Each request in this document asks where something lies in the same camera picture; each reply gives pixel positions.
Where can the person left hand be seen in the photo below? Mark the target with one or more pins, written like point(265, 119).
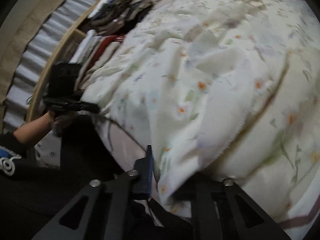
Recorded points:
point(56, 124)

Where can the white folded cloth pile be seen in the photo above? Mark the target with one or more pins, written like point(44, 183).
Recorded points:
point(85, 47)

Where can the wooden bedside shelf left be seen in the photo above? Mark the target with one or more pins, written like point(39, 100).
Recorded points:
point(60, 60)

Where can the beige folded garment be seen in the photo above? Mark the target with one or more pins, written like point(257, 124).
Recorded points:
point(85, 74)

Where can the tall folded clothes stack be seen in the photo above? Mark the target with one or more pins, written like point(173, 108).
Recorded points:
point(113, 16)

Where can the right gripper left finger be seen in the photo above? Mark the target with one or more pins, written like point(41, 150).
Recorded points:
point(103, 210)

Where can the red folded garment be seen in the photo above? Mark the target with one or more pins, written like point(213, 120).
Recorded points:
point(97, 52)

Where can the grey pleated curtain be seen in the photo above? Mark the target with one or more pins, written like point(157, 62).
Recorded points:
point(17, 69)

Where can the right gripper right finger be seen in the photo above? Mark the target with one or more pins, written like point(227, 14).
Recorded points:
point(222, 210)

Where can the person left forearm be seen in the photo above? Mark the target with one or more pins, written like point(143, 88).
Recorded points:
point(33, 132)

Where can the cream floral dress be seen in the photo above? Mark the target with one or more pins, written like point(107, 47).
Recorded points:
point(212, 79)

